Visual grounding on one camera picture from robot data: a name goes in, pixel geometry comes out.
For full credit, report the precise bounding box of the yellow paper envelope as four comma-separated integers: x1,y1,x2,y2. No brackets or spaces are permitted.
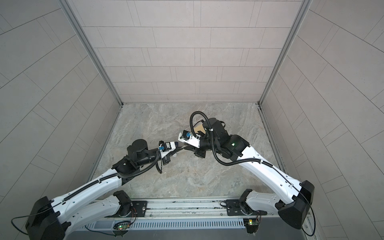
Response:
194,125,206,137

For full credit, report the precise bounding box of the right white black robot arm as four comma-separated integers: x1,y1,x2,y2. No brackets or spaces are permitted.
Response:
179,118,315,230

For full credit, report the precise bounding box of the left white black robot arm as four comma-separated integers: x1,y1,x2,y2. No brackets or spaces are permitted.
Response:
25,139,182,240

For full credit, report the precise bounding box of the left green circuit board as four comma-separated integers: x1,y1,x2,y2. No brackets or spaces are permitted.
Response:
113,221,131,236

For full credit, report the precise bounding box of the green circuit board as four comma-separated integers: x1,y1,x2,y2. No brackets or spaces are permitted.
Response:
113,221,131,236
244,219,260,234

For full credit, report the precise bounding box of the right green circuit board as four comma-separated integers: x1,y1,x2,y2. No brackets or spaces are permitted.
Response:
244,219,260,234

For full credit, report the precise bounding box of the right black corrugated cable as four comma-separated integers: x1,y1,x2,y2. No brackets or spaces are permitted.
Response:
189,110,274,168

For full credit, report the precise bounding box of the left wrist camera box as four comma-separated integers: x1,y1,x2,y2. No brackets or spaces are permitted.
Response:
159,141,179,152

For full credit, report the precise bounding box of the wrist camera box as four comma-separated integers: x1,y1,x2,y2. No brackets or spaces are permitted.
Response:
178,130,200,148
159,141,179,152

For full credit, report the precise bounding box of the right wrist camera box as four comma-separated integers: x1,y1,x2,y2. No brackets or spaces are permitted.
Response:
178,130,200,148

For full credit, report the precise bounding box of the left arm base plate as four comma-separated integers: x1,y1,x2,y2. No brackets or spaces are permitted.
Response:
118,201,148,218

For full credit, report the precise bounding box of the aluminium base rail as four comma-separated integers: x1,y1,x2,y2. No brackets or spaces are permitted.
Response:
59,196,310,221

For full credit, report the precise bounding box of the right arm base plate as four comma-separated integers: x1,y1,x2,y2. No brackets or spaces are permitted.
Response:
220,200,268,216

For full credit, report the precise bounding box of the white slotted cable duct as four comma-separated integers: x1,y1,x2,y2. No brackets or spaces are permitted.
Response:
79,219,245,232

